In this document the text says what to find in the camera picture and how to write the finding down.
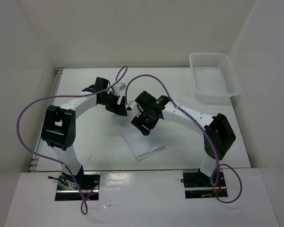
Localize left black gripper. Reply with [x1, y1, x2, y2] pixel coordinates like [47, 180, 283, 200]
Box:
[99, 91, 127, 116]

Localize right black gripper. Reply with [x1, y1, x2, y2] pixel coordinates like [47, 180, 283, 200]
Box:
[131, 108, 160, 136]

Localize white skirt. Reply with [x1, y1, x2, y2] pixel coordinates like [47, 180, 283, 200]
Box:
[111, 113, 165, 162]

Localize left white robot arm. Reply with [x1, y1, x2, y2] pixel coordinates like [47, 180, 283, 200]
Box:
[41, 77, 127, 189]

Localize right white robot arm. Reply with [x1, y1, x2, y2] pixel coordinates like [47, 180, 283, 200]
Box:
[126, 91, 236, 186]

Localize white perforated plastic basket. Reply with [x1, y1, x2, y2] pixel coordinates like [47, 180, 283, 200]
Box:
[189, 52, 240, 103]

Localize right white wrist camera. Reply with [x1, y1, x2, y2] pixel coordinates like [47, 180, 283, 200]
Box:
[126, 101, 142, 116]

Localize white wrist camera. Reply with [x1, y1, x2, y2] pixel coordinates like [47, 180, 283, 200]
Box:
[112, 82, 126, 94]
[126, 101, 142, 116]

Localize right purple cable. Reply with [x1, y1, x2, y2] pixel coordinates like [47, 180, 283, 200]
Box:
[125, 74, 243, 204]

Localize purple cable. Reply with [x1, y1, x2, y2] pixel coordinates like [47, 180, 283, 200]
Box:
[125, 74, 243, 204]
[16, 65, 128, 215]

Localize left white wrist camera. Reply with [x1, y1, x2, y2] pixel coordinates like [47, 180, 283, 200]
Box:
[112, 82, 126, 94]

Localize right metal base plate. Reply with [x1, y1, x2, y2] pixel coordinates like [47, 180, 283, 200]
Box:
[180, 170, 228, 199]

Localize metal base plate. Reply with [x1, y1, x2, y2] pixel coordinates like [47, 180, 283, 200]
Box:
[180, 170, 228, 199]
[48, 173, 100, 201]

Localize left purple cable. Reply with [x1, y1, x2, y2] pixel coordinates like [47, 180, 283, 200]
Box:
[16, 65, 128, 215]

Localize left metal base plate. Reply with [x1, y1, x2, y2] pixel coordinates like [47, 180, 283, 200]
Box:
[48, 173, 100, 201]

